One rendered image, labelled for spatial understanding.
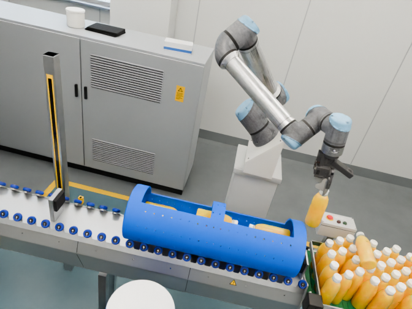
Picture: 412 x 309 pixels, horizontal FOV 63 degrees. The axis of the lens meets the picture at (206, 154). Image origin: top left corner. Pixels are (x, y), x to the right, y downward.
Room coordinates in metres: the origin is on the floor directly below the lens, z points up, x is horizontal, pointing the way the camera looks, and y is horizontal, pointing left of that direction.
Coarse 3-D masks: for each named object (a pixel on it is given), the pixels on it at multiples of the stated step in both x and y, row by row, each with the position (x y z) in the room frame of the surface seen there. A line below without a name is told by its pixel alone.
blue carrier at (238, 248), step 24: (144, 192) 1.24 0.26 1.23; (144, 216) 1.13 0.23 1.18; (168, 216) 1.14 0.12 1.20; (192, 216) 1.16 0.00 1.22; (216, 216) 1.18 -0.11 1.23; (240, 216) 1.36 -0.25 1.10; (144, 240) 1.10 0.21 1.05; (168, 240) 1.09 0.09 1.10; (192, 240) 1.09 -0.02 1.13; (216, 240) 1.10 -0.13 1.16; (240, 240) 1.11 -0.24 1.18; (264, 240) 1.12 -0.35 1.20; (288, 240) 1.14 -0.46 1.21; (240, 264) 1.09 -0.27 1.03; (264, 264) 1.08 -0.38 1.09; (288, 264) 1.08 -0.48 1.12
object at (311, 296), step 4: (308, 292) 1.04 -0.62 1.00; (308, 296) 1.02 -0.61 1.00; (312, 296) 1.02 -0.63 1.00; (316, 296) 1.03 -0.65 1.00; (320, 296) 1.03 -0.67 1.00; (304, 300) 1.03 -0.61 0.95; (308, 300) 0.99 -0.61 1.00; (312, 300) 1.00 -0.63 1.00; (316, 300) 1.00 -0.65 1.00; (320, 300) 1.01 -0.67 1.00; (304, 304) 1.01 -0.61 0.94; (308, 304) 0.98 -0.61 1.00; (312, 304) 0.98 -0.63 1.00; (316, 304) 0.98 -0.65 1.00; (320, 304) 0.99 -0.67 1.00; (304, 308) 0.99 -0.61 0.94; (308, 308) 0.97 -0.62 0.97; (312, 308) 0.97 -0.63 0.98; (316, 308) 0.97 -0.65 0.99; (320, 308) 0.97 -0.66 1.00
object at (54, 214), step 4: (60, 188) 1.30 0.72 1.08; (56, 192) 1.27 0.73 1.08; (60, 192) 1.29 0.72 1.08; (52, 196) 1.24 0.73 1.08; (56, 196) 1.25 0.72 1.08; (60, 196) 1.26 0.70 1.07; (64, 196) 1.29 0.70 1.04; (48, 200) 1.21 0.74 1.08; (52, 200) 1.21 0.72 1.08; (56, 200) 1.22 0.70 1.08; (60, 200) 1.25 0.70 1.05; (64, 200) 1.29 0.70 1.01; (48, 204) 1.21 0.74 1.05; (52, 204) 1.21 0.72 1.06; (56, 204) 1.21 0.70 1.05; (60, 204) 1.25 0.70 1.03; (52, 208) 1.21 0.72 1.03; (56, 208) 1.21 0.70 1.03; (60, 208) 1.27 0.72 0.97; (52, 212) 1.21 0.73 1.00; (56, 212) 1.23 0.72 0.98; (60, 212) 1.27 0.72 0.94; (52, 216) 1.21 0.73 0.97; (56, 216) 1.23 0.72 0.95; (52, 220) 1.21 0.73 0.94
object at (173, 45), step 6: (168, 42) 2.83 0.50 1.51; (174, 42) 2.84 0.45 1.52; (180, 42) 2.88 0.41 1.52; (186, 42) 2.92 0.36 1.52; (192, 42) 2.95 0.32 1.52; (168, 48) 2.83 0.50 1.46; (174, 48) 2.84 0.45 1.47; (180, 48) 2.84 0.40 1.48; (186, 48) 2.85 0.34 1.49; (192, 48) 2.91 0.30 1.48
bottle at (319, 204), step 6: (318, 198) 1.24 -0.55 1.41; (324, 198) 1.24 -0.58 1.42; (312, 204) 1.25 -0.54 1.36; (318, 204) 1.23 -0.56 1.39; (324, 204) 1.23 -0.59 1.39; (312, 210) 1.24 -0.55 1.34; (318, 210) 1.23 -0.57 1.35; (324, 210) 1.24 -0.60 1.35; (306, 216) 1.26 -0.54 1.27; (312, 216) 1.23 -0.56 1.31; (318, 216) 1.22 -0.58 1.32; (306, 222) 1.24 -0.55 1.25; (312, 222) 1.22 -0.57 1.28; (318, 222) 1.23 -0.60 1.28
